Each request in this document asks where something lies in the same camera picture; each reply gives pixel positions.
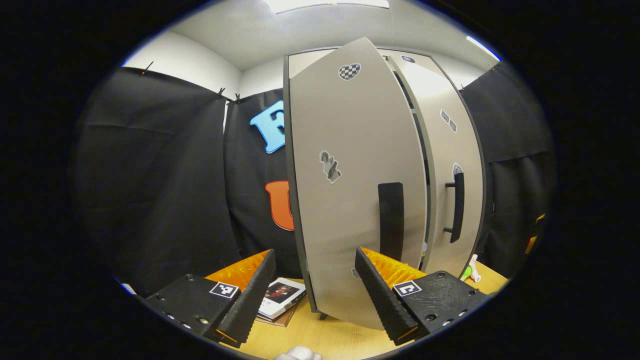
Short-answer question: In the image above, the black backdrop cloth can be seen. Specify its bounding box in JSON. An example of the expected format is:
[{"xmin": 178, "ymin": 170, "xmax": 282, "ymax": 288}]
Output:
[
  {"xmin": 70, "ymin": 66, "xmax": 301, "ymax": 298},
  {"xmin": 460, "ymin": 62, "xmax": 556, "ymax": 278}
]

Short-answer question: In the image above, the brown book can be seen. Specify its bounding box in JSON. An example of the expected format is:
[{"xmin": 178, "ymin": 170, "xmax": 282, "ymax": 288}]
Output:
[{"xmin": 256, "ymin": 300, "xmax": 301, "ymax": 328}]

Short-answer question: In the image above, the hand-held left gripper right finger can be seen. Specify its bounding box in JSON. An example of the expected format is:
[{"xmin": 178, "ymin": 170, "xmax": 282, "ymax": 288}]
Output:
[{"xmin": 354, "ymin": 246, "xmax": 490, "ymax": 347}]

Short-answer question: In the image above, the small green pink toy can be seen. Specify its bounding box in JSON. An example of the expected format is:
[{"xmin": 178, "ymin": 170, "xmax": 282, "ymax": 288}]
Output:
[{"xmin": 460, "ymin": 253, "xmax": 482, "ymax": 283}]

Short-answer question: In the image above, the ceiling light panel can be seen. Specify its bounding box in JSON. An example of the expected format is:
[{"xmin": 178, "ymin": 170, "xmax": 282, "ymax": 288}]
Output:
[
  {"xmin": 466, "ymin": 35, "xmax": 501, "ymax": 62},
  {"xmin": 265, "ymin": 0, "xmax": 390, "ymax": 15}
]

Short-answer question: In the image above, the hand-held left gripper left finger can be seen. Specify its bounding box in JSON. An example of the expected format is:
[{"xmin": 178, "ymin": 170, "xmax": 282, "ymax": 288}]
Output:
[{"xmin": 144, "ymin": 248, "xmax": 277, "ymax": 347}]

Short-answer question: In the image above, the grey shoe cabinet door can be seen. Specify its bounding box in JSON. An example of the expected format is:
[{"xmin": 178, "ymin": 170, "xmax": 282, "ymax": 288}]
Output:
[
  {"xmin": 387, "ymin": 51, "xmax": 487, "ymax": 278},
  {"xmin": 287, "ymin": 36, "xmax": 430, "ymax": 332}
]

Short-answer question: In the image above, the black door handle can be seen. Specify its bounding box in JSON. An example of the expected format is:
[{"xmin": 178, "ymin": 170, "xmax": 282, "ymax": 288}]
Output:
[
  {"xmin": 377, "ymin": 182, "xmax": 406, "ymax": 262},
  {"xmin": 443, "ymin": 172, "xmax": 466, "ymax": 244}
]

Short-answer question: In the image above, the grey shoe cabinet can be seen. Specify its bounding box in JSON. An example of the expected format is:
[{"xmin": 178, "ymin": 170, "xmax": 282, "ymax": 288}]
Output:
[{"xmin": 282, "ymin": 46, "xmax": 494, "ymax": 322}]

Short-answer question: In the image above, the white portrait cover book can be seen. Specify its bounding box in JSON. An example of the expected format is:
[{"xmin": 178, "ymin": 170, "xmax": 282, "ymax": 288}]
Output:
[{"xmin": 257, "ymin": 277, "xmax": 307, "ymax": 321}]

